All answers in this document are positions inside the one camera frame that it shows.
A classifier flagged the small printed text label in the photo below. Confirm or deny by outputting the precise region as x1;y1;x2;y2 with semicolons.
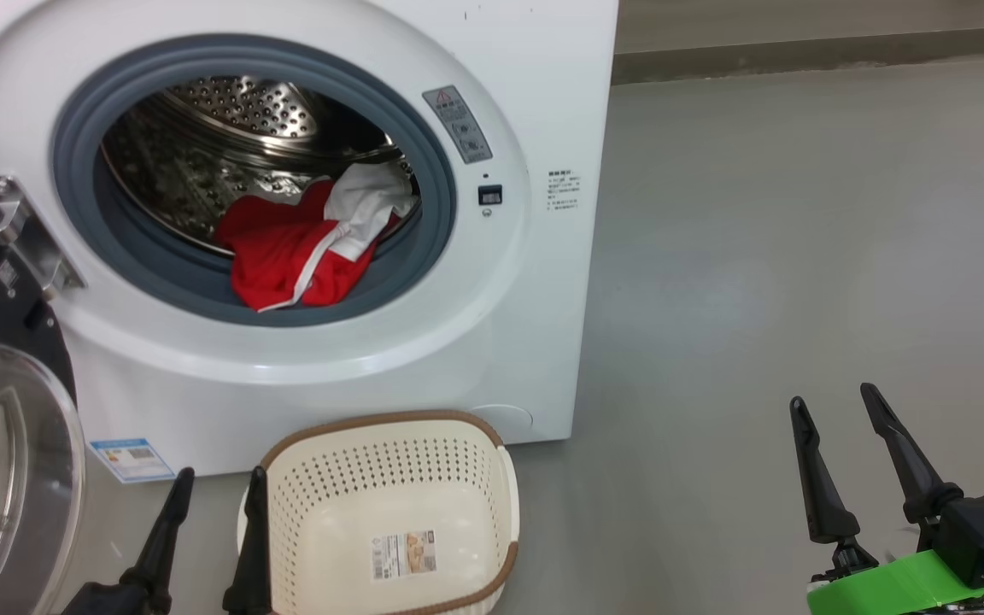
546;168;581;212

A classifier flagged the cream basket with brown rim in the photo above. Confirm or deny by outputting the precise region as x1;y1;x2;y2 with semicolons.
236;410;521;615

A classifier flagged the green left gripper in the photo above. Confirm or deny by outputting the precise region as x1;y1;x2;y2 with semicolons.
61;466;275;615

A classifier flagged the blue energy label sticker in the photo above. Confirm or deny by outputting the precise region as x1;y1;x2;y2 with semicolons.
89;438;177;484

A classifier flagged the metal door hinge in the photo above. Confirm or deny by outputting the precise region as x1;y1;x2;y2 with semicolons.
0;175;87;300

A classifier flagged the white front-load washing machine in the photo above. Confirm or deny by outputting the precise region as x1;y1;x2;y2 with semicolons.
0;0;620;483

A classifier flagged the round white filter cover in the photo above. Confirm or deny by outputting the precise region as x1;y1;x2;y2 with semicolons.
466;404;534;432

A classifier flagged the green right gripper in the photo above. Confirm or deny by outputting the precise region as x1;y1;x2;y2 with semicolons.
789;383;984;615

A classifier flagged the stainless steel washer drum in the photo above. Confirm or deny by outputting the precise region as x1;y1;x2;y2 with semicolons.
99;75;420;257

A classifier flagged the red and white garment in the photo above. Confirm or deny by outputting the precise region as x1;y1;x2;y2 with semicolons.
213;162;418;313

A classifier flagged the printed instruction label sticker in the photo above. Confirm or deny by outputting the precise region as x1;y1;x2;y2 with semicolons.
372;530;438;582

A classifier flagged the grey warning sticker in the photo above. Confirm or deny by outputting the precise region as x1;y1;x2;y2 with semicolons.
422;85;494;165

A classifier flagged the grey skirting board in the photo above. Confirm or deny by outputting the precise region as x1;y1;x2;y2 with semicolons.
612;26;984;85

